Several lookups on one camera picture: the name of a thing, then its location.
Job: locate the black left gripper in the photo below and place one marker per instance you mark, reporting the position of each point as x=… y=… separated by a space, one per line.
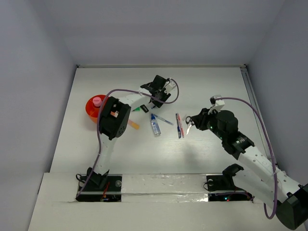
x=158 y=97

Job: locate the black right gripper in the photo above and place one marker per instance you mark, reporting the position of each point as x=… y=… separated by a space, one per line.
x=199 y=120

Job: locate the clear spray bottle blue cap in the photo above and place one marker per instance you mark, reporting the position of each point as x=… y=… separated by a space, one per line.
x=155 y=126

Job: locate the pink patterned tube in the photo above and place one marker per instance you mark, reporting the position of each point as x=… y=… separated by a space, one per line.
x=97 y=101

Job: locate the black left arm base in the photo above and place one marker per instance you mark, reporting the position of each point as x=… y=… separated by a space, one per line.
x=101 y=190

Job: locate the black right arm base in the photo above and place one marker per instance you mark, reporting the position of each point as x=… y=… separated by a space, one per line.
x=221 y=187

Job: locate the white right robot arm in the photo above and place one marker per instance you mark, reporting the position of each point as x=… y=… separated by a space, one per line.
x=253 y=172

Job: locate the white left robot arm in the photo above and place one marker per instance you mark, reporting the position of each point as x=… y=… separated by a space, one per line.
x=113 y=120

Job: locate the red gel pen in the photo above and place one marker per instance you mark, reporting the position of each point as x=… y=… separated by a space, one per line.
x=180 y=125

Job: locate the orange cap highlighter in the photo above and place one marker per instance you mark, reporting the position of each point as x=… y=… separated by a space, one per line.
x=144 y=108

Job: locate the blue ballpoint pen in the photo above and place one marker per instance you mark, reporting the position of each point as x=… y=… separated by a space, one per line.
x=178 y=126

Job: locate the clear blue gel pen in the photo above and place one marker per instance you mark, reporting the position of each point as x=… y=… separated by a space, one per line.
x=164 y=120

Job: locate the green cap highlighter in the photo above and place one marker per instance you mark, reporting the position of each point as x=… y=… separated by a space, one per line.
x=137 y=109

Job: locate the yellow pink glue stick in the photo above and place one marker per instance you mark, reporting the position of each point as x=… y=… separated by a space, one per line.
x=133 y=124

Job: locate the orange round organizer container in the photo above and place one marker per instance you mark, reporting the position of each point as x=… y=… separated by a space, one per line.
x=91 y=110

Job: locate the black handled scissors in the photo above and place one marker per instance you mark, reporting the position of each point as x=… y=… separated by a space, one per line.
x=189 y=122

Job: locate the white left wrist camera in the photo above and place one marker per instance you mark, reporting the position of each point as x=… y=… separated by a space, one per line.
x=170 y=85

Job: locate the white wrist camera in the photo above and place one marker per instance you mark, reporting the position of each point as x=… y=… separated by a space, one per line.
x=217 y=103
x=170 y=85

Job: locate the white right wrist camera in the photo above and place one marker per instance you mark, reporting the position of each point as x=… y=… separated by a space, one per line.
x=217 y=103

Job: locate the aluminium rail on right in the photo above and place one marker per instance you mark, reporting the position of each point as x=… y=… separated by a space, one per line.
x=253 y=102

